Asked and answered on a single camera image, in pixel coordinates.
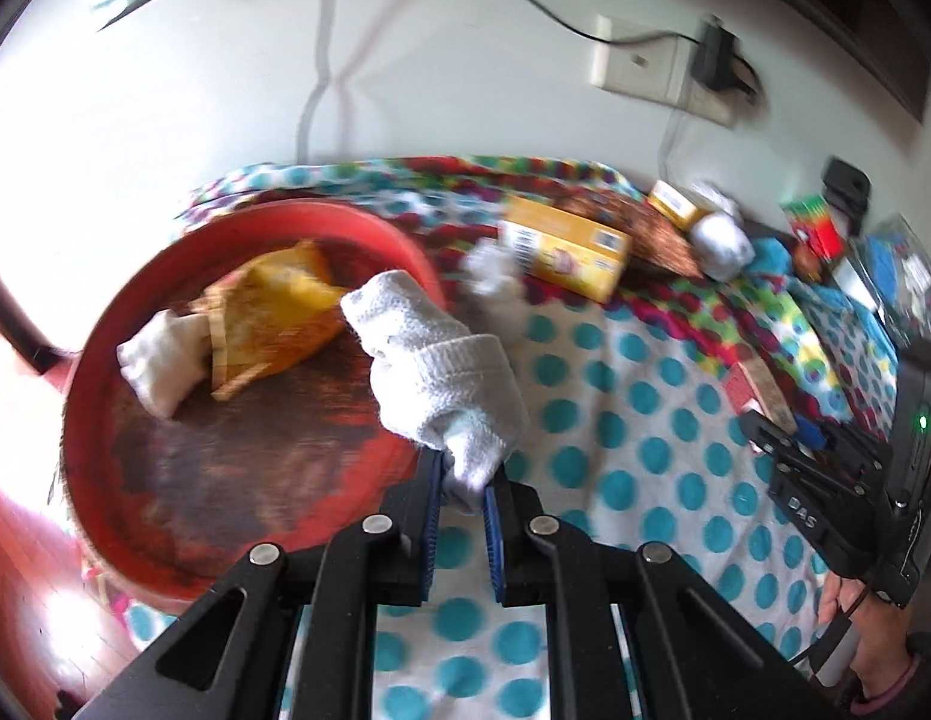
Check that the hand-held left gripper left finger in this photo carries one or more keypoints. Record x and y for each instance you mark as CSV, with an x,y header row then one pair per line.
x,y
431,517

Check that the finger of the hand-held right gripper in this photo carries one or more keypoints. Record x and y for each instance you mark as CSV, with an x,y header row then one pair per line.
x,y
818,514
810,439

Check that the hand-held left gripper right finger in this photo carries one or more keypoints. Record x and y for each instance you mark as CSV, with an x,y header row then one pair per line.
x,y
495,540

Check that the small brown red box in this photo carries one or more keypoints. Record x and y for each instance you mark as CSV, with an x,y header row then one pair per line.
x,y
758,390

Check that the white sock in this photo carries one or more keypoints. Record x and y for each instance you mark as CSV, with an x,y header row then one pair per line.
x,y
161,367
720,244
435,360

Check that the red round basin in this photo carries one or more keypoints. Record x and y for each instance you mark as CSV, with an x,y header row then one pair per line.
x,y
247,450

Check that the person's right hand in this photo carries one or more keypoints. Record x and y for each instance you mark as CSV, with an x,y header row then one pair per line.
x,y
878,645

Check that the polka dot cloth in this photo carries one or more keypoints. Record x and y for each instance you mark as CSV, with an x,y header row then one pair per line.
x,y
660,480

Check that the white card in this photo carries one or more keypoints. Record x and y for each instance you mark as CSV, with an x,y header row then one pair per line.
x,y
855,285

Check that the brown toy figure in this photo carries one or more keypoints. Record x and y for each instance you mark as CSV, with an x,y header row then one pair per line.
x,y
806,262

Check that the blue cloth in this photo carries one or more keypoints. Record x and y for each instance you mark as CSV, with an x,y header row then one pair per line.
x,y
773,259

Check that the pink wristband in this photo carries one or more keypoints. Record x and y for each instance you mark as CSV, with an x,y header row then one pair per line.
x,y
897,682

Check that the clear plastic bag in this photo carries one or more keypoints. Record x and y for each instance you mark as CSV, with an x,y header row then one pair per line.
x,y
900,270

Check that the red green box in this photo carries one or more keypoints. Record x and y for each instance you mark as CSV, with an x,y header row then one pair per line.
x,y
818,229

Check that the crumpled white tissue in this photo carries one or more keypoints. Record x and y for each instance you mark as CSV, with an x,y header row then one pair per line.
x,y
495,277

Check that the yellow snack packet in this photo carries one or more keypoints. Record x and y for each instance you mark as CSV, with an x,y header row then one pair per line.
x,y
277,315

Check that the brown patterned packet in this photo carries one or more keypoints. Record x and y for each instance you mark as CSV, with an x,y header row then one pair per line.
x,y
653,236

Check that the clear plastic wrap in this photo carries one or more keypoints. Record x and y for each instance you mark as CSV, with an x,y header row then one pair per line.
x,y
713,195

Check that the small yellow box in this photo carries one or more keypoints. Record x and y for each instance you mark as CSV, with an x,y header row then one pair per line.
x,y
671,202

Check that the large yellow box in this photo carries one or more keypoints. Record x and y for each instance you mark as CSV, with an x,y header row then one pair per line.
x,y
563,251

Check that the black plug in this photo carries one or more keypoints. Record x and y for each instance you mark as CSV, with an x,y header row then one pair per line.
x,y
743,79

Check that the black charger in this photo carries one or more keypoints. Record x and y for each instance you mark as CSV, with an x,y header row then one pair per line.
x,y
713,52

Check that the white wall socket plate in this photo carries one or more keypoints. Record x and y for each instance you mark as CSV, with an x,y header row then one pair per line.
x,y
638,64

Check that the dark wooden frame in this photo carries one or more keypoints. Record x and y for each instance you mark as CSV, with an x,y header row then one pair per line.
x,y
863,7

